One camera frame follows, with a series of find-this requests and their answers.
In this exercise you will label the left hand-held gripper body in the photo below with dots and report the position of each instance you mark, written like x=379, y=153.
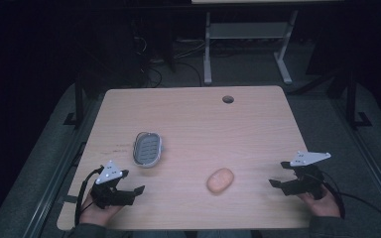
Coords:
x=108, y=173

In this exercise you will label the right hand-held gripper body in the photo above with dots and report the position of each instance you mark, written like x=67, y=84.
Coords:
x=309, y=183

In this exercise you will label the grey soap dish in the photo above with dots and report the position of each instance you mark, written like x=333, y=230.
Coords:
x=147, y=149

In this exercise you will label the person's right hand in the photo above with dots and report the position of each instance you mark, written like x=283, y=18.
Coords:
x=325, y=206

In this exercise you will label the person's left hand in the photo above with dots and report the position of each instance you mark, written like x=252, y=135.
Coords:
x=94, y=214

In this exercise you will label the black metal stand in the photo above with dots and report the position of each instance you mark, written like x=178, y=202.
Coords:
x=78, y=99
x=352, y=99

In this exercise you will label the aluminium rail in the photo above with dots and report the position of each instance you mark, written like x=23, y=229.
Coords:
x=51, y=188
x=373, y=168

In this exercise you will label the white metal table frame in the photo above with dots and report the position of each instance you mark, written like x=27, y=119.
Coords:
x=244, y=30

